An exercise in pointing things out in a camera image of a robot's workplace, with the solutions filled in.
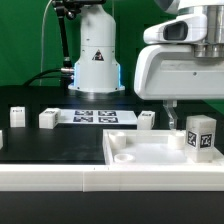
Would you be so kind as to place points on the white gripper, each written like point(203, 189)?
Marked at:
point(172, 72)

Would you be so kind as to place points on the white square tabletop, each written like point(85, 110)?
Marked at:
point(135, 147)

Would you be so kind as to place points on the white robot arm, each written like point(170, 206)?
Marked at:
point(198, 23)

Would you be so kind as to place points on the white AprilTag sheet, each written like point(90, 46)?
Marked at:
point(114, 117)

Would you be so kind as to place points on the white U-shaped fence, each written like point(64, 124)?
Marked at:
point(88, 178)

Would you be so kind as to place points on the white block left edge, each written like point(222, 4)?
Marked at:
point(1, 139)

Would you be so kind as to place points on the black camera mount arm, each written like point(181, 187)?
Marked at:
point(69, 9)

